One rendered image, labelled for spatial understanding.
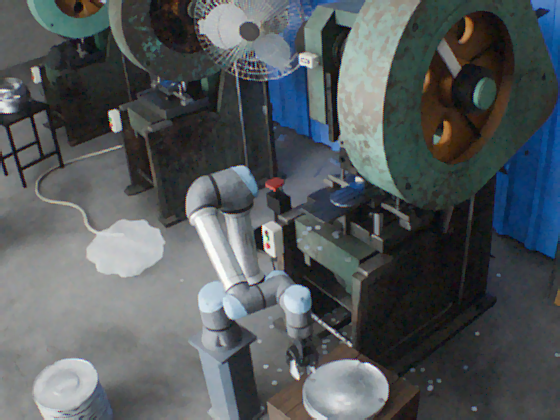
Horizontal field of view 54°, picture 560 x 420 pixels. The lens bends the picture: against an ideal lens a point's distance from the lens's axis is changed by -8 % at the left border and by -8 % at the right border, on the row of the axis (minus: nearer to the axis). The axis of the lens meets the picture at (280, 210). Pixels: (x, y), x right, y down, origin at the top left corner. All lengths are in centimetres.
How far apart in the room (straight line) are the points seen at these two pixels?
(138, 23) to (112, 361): 168
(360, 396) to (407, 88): 105
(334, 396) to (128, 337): 129
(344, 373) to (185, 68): 187
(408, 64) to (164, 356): 184
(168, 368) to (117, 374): 25
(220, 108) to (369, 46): 217
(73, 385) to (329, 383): 105
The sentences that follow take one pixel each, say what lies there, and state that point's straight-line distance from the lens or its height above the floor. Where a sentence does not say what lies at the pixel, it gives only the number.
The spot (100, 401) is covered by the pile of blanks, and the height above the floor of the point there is 17.
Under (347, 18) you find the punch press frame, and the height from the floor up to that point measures 148.
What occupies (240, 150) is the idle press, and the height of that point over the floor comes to 29.
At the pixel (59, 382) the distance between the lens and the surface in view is 257.
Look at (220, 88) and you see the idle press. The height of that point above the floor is 74.
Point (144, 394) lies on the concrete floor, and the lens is 275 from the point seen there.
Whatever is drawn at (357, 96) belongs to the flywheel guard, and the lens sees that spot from 167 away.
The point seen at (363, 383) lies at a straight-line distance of 214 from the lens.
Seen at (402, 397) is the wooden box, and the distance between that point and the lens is 215.
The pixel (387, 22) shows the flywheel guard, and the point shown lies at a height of 159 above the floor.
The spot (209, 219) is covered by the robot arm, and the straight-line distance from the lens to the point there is 186.
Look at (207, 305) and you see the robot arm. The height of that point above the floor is 66.
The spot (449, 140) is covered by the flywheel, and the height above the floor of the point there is 113.
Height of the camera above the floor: 200
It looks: 32 degrees down
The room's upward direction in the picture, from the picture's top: 5 degrees counter-clockwise
